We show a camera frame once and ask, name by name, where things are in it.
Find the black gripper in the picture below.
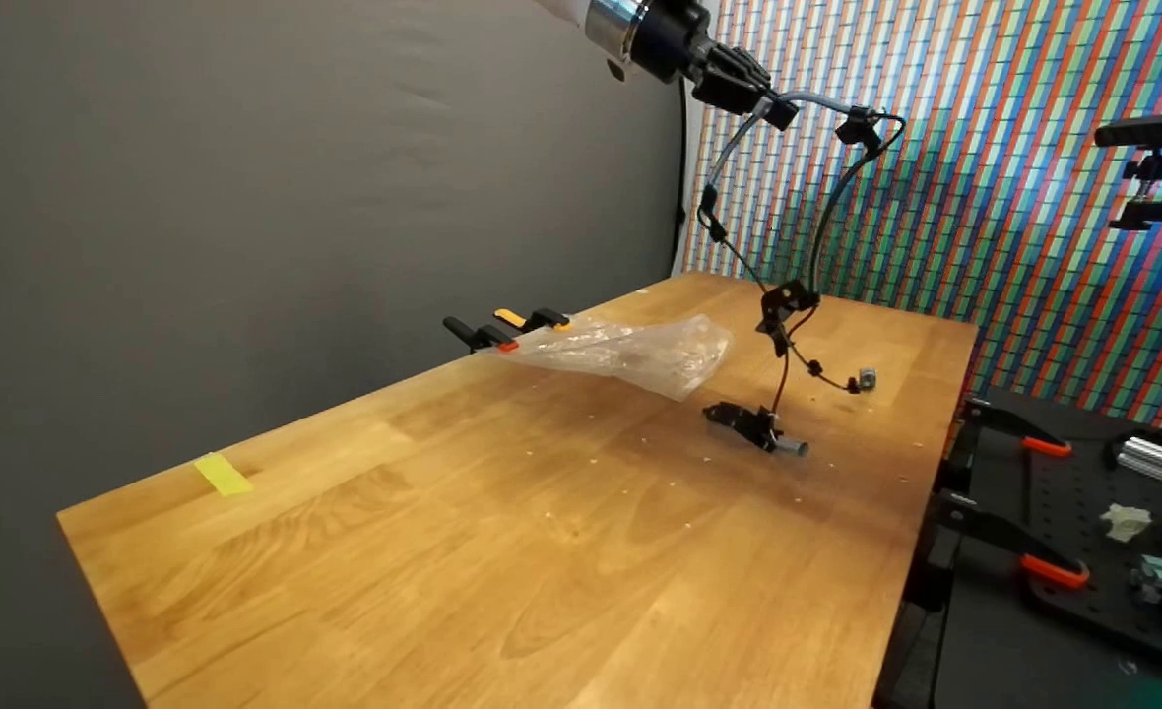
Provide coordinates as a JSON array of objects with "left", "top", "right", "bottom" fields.
[{"left": 630, "top": 0, "right": 803, "bottom": 132}]

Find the grey cable with black connectors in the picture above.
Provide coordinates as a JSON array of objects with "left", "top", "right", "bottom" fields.
[{"left": 693, "top": 88, "right": 887, "bottom": 251}]

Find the clear plastic bag with labels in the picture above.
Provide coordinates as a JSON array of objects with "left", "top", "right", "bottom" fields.
[{"left": 503, "top": 310, "right": 736, "bottom": 404}]

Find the thin black cable with connectors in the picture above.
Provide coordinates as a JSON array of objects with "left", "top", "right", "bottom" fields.
[{"left": 702, "top": 110, "right": 916, "bottom": 462}]

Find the black clamp with yellow pad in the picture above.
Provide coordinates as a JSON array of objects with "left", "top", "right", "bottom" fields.
[{"left": 491, "top": 302, "right": 569, "bottom": 335}]

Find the black clamp with orange pad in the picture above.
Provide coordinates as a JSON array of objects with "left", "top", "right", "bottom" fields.
[{"left": 436, "top": 310, "right": 522, "bottom": 359}]

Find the colourful patterned backdrop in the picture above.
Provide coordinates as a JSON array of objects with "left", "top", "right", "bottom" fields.
[{"left": 681, "top": 0, "right": 1162, "bottom": 428}]

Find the grey fabric backdrop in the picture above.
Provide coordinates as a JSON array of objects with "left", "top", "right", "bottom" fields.
[{"left": 0, "top": 0, "right": 688, "bottom": 709}]

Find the black perforated board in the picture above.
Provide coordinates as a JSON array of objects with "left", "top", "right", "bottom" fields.
[{"left": 910, "top": 388, "right": 1162, "bottom": 709}]

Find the white rectangular bar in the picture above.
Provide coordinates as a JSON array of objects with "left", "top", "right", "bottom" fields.
[{"left": 1112, "top": 432, "right": 1162, "bottom": 488}]

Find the small whitish tape piece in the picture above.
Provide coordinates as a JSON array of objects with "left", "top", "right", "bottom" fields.
[{"left": 1101, "top": 504, "right": 1152, "bottom": 543}]

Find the yellow tape strip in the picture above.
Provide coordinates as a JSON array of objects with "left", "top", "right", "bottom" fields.
[{"left": 187, "top": 453, "right": 258, "bottom": 504}]

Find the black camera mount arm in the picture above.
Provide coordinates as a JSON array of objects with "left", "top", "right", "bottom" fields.
[{"left": 1091, "top": 110, "right": 1162, "bottom": 235}]

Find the short orange-handled black clamp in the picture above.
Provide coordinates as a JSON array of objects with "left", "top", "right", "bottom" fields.
[{"left": 963, "top": 396, "right": 1078, "bottom": 465}]

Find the long orange-handled black clamp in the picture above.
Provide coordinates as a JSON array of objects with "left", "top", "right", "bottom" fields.
[{"left": 937, "top": 488, "right": 1093, "bottom": 593}]

